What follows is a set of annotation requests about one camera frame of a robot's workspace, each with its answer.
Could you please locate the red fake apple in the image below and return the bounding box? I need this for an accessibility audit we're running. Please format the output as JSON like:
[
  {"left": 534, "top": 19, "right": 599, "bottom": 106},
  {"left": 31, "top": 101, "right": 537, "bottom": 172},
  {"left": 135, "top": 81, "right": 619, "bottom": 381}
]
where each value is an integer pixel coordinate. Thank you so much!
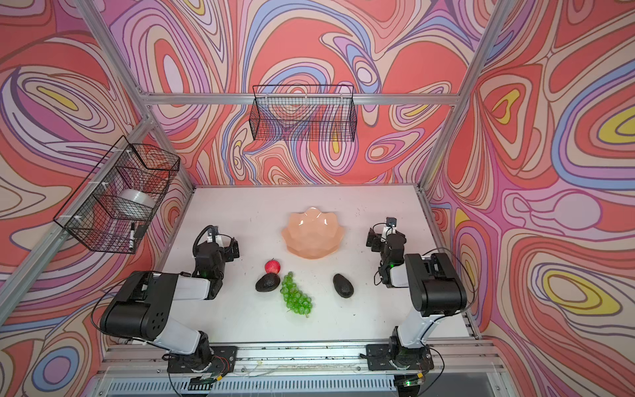
[{"left": 265, "top": 259, "right": 281, "bottom": 275}]

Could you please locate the dark avocado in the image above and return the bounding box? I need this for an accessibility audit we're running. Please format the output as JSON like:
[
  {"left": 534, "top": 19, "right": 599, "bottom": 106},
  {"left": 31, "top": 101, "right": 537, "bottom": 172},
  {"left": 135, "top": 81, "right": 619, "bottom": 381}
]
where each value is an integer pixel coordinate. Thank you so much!
[
  {"left": 332, "top": 274, "right": 355, "bottom": 299},
  {"left": 256, "top": 273, "right": 280, "bottom": 293}
]

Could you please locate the pink faceted fruit bowl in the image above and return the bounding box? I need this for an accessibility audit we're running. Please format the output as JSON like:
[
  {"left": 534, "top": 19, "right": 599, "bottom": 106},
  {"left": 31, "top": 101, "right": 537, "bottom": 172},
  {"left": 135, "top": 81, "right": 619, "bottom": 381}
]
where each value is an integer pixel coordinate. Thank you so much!
[{"left": 281, "top": 207, "right": 346, "bottom": 260}]

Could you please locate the green fake grape bunch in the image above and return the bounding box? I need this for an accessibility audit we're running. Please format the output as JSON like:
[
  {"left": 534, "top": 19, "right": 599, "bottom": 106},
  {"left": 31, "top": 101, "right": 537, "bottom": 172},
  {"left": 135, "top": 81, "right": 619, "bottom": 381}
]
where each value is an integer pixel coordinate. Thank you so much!
[{"left": 280, "top": 272, "right": 313, "bottom": 317}]

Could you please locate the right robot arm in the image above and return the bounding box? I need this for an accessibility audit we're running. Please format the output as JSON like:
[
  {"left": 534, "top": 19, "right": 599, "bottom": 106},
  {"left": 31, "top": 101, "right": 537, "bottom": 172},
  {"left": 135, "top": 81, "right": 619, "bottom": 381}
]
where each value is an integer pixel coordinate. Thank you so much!
[{"left": 363, "top": 223, "right": 468, "bottom": 372}]

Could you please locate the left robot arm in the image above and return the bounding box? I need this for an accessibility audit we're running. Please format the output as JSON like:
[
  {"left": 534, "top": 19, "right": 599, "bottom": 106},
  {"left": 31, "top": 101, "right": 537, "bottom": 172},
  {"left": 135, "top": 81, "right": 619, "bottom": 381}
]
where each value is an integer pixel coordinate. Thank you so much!
[{"left": 98, "top": 225, "right": 240, "bottom": 376}]

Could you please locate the black marker pen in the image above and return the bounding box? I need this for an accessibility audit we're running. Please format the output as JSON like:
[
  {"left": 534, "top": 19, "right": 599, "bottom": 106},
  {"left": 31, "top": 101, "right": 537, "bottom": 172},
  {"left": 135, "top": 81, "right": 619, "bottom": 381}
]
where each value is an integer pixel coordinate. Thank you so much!
[{"left": 128, "top": 222, "right": 136, "bottom": 252}]

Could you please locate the silver tape roll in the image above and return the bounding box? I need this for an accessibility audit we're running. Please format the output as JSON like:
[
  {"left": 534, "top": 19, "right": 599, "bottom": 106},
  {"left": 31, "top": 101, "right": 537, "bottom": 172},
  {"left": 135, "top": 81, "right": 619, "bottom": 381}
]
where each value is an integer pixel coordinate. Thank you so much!
[{"left": 118, "top": 189, "right": 155, "bottom": 208}]

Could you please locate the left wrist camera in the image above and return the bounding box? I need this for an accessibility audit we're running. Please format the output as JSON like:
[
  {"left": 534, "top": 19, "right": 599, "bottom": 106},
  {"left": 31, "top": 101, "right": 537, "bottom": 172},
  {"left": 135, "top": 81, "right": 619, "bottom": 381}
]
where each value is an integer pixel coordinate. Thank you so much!
[{"left": 206, "top": 225, "right": 222, "bottom": 246}]

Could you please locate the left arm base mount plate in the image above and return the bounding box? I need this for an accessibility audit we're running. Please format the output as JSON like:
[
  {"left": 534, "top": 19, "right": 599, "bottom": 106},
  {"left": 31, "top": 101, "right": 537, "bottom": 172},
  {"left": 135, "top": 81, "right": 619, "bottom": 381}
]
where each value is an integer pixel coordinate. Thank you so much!
[{"left": 162, "top": 346, "right": 238, "bottom": 375}]

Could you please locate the black wire basket left wall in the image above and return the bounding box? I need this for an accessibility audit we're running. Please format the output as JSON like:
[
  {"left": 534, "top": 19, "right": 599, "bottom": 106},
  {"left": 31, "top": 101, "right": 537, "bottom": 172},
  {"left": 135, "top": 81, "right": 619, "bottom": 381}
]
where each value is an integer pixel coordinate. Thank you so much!
[{"left": 54, "top": 137, "right": 180, "bottom": 254}]

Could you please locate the black wire basket wall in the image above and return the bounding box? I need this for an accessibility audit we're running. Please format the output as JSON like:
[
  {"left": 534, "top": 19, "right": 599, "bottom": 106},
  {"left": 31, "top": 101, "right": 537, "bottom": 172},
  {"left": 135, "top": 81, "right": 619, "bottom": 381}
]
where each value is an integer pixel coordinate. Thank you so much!
[
  {"left": 54, "top": 137, "right": 180, "bottom": 254},
  {"left": 249, "top": 84, "right": 357, "bottom": 142}
]

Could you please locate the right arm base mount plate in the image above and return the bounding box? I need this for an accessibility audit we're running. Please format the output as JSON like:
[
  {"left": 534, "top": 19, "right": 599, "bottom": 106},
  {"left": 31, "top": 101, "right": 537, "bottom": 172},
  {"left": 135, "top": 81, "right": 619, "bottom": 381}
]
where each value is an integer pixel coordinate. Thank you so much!
[{"left": 360, "top": 343, "right": 435, "bottom": 373}]

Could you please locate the aluminium front rail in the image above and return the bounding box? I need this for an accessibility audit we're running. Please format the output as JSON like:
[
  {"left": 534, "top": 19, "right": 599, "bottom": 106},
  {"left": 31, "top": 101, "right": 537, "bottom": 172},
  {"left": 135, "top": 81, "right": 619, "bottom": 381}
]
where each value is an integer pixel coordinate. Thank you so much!
[{"left": 98, "top": 338, "right": 506, "bottom": 376}]

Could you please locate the black wire basket back wall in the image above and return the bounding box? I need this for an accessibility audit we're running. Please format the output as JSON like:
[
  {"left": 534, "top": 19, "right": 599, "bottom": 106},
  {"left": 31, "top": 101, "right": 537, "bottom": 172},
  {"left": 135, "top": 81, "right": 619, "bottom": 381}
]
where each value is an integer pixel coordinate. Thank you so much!
[{"left": 249, "top": 84, "right": 357, "bottom": 142}]

